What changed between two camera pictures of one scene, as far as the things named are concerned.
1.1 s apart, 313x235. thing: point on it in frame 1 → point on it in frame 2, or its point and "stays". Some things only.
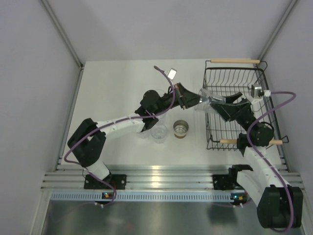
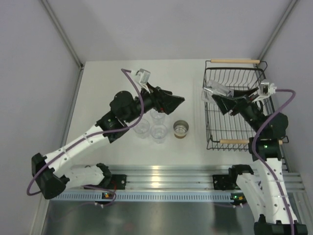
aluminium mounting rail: [151, 176] stays
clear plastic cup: [206, 99] → [213, 87]
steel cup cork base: [180, 128] stays
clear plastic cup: [162, 119] stays
